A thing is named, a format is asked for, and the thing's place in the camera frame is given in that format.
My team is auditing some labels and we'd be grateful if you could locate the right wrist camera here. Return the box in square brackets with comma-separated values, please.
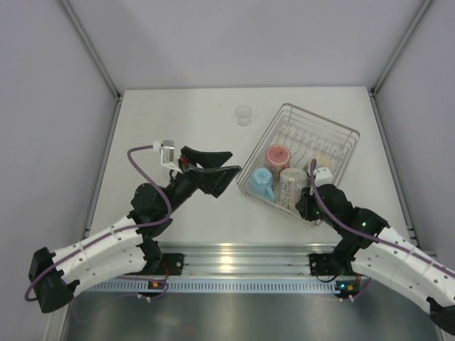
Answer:
[313, 167, 333, 187]

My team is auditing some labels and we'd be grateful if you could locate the perforated cable duct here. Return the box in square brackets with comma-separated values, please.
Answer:
[89, 278, 343, 294]

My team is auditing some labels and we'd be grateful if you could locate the light blue mug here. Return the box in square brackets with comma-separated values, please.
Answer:
[249, 168, 276, 202]

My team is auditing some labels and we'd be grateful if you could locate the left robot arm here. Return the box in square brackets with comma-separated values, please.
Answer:
[24, 141, 242, 313]

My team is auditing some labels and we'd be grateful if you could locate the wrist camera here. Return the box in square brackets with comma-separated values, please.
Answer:
[152, 140, 179, 171]
[313, 167, 333, 187]

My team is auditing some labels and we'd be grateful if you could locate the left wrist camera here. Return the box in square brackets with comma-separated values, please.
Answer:
[152, 140, 179, 171]

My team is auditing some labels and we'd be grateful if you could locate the purple cable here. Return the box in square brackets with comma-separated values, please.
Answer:
[23, 144, 175, 303]
[307, 158, 455, 281]

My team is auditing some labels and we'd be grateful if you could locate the orange interior white mug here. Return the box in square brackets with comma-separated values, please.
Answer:
[278, 167, 308, 213]

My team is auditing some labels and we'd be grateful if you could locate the cream coral pattern mug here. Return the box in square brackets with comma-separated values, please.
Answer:
[304, 153, 336, 174]

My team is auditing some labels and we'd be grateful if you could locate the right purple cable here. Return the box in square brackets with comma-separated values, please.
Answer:
[307, 158, 455, 281]

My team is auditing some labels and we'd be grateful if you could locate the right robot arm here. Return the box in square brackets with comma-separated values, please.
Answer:
[296, 184, 454, 335]

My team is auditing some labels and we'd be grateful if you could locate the wire dish rack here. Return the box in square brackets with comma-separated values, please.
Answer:
[236, 103, 360, 227]

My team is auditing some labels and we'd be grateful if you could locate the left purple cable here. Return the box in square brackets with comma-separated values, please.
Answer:
[23, 144, 175, 303]

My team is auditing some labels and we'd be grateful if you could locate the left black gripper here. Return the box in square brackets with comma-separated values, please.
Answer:
[161, 146, 240, 216]

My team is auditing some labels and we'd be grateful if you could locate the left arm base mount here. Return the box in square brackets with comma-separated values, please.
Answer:
[138, 239, 184, 276]

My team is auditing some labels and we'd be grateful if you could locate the aluminium mounting rail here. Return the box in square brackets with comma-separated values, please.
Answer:
[159, 242, 336, 278]

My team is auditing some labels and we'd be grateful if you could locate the pink patterned mug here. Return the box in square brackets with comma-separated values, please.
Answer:
[264, 144, 291, 171]

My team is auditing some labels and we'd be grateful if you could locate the clear glass cup far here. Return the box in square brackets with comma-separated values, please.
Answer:
[235, 104, 252, 126]

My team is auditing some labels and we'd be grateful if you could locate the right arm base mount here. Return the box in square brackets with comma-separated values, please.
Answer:
[309, 254, 339, 277]

